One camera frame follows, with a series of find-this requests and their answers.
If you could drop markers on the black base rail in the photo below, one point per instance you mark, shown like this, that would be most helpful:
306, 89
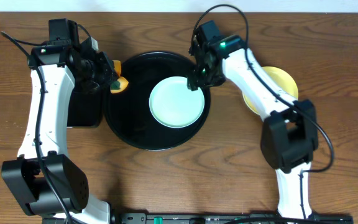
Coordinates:
143, 218

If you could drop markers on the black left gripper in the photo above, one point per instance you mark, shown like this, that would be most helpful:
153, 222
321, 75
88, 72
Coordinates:
107, 76

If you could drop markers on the yellow plate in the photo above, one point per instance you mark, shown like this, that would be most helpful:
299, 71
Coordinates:
282, 79

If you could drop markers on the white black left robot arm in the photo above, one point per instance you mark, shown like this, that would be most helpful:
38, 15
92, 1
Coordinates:
42, 178

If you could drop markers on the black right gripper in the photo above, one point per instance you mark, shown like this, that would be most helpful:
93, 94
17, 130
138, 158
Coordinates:
194, 81

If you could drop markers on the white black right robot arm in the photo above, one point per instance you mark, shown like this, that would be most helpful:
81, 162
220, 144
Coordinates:
289, 135

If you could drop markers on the orange green sponge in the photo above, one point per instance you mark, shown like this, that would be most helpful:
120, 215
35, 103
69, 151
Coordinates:
121, 83

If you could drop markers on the rectangular black tray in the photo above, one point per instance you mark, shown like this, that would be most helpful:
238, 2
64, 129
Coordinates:
85, 110

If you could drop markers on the light green plate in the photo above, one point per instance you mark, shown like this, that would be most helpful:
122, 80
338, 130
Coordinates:
173, 105

